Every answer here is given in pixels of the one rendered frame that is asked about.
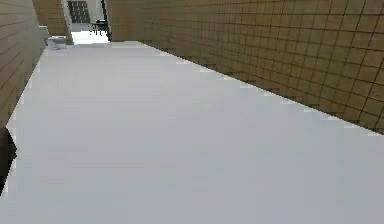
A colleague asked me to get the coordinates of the dark gridded window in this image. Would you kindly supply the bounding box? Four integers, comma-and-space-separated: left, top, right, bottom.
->
67, 0, 91, 24

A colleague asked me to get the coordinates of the dark brown furniture edge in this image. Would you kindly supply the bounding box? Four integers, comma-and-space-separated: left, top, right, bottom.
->
0, 127, 18, 195

